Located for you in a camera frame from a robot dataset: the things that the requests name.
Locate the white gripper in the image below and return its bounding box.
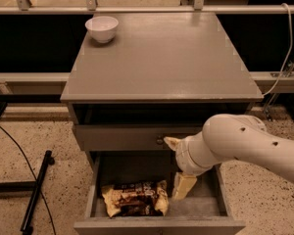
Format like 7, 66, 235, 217
164, 133, 221, 201

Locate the brown chip bag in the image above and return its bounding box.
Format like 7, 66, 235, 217
101, 180, 169, 217

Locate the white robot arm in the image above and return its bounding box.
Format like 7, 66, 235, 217
164, 114, 294, 200

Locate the round metal drawer knob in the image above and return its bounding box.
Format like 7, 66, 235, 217
156, 135, 164, 145

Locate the open grey middle drawer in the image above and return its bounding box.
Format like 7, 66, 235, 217
73, 150, 245, 235

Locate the grey wooden drawer cabinet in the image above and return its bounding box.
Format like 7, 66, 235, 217
59, 11, 264, 168

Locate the closed grey top drawer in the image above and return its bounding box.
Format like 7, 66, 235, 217
73, 124, 202, 152

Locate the white ceramic bowl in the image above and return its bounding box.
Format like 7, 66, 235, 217
85, 16, 119, 43

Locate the black stand leg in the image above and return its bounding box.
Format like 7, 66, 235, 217
21, 150, 55, 235

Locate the black floor cable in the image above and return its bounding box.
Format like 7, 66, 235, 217
0, 122, 57, 235

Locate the white hanging cable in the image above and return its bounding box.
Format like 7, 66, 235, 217
262, 2, 294, 97

